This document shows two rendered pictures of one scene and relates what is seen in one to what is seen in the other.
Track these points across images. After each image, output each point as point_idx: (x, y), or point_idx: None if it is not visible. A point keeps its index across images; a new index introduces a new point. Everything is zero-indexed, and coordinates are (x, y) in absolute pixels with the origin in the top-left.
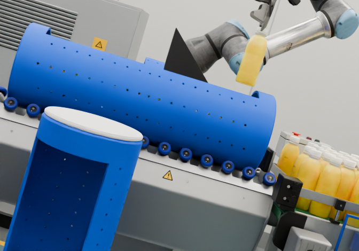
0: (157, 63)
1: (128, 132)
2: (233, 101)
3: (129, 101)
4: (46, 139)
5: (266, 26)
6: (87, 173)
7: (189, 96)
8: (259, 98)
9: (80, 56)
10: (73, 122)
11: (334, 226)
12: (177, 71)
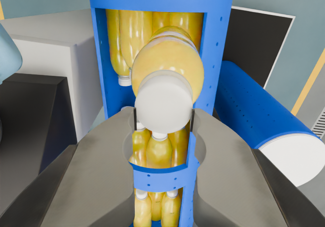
0: (177, 177)
1: (303, 145)
2: (216, 61)
3: None
4: None
5: (201, 109)
6: (234, 131)
7: None
8: (207, 12)
9: (191, 219)
10: (315, 175)
11: None
12: (65, 141)
